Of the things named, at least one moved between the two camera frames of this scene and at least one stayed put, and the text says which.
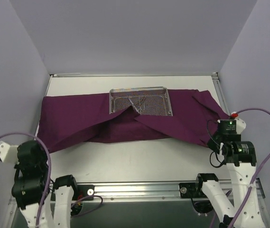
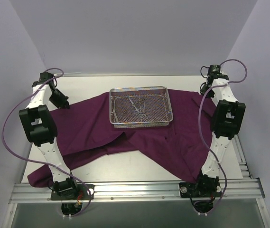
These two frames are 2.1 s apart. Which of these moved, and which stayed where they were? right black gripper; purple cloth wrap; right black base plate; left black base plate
Moved: right black gripper; purple cloth wrap
Stayed: left black base plate; right black base plate
